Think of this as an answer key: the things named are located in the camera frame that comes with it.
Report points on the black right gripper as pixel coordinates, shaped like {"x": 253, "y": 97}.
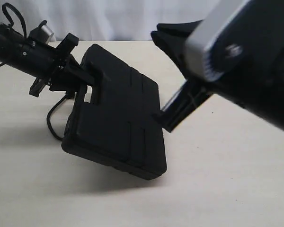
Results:
{"x": 170, "y": 38}

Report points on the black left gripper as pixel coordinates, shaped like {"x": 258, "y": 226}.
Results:
{"x": 55, "y": 67}

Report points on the black plastic carrying case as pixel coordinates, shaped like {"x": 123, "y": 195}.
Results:
{"x": 116, "y": 128}

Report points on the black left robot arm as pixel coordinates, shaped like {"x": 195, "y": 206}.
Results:
{"x": 13, "y": 48}

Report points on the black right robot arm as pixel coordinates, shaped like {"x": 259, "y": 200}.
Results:
{"x": 256, "y": 83}

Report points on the white backdrop curtain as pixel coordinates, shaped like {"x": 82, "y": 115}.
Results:
{"x": 110, "y": 20}

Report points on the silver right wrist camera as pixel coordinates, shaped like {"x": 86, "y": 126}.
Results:
{"x": 221, "y": 40}

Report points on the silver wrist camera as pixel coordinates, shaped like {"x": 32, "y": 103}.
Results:
{"x": 42, "y": 33}
{"x": 221, "y": 40}

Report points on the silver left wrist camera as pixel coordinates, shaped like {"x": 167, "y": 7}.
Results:
{"x": 42, "y": 33}

